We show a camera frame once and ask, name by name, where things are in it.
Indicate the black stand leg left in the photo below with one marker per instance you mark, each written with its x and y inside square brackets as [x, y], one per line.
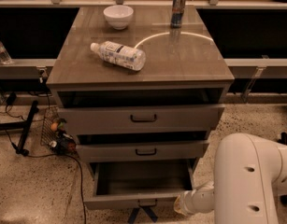
[24, 126]

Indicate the white ceramic bowl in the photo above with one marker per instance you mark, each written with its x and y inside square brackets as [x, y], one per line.
[118, 16]

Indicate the blue silver drink can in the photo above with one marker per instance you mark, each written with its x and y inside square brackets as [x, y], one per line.
[178, 7]

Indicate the grey drawer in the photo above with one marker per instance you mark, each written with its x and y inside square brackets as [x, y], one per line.
[133, 184]
[141, 119]
[153, 151]

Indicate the clear bottle at left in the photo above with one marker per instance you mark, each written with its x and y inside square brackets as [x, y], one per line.
[4, 56]

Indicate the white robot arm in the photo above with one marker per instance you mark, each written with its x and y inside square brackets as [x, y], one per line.
[249, 173]

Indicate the wire basket with fruit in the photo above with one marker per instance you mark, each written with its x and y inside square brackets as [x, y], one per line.
[54, 135]

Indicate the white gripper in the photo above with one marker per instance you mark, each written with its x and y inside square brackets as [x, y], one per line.
[191, 200]

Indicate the grey drawer cabinet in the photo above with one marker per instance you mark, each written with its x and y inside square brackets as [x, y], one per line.
[183, 67]

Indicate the clear plastic water bottle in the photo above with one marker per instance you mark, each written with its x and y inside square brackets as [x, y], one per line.
[121, 55]

